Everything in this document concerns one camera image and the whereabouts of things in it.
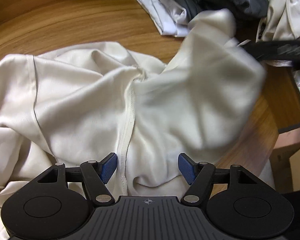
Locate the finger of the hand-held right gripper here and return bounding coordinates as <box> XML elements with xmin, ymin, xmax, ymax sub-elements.
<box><xmin>240</xmin><ymin>42</ymin><xmax>268</xmax><ymax>61</ymax></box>

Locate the cream cloth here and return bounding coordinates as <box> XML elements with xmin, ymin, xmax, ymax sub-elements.
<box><xmin>256</xmin><ymin>0</ymin><xmax>300</xmax><ymax>43</ymax></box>

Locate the cardboard box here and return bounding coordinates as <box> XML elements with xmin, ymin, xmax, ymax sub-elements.
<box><xmin>269</xmin><ymin>124</ymin><xmax>300</xmax><ymax>193</ymax></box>

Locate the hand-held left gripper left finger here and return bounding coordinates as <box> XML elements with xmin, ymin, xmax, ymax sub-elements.
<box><xmin>36</xmin><ymin>152</ymin><xmax>118</xmax><ymax>207</ymax></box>

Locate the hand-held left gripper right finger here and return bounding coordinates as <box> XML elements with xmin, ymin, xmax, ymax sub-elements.
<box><xmin>177</xmin><ymin>152</ymin><xmax>260</xmax><ymax>207</ymax></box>

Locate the cream shirt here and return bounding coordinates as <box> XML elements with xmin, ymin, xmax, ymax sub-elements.
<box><xmin>0</xmin><ymin>8</ymin><xmax>275</xmax><ymax>240</ymax></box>

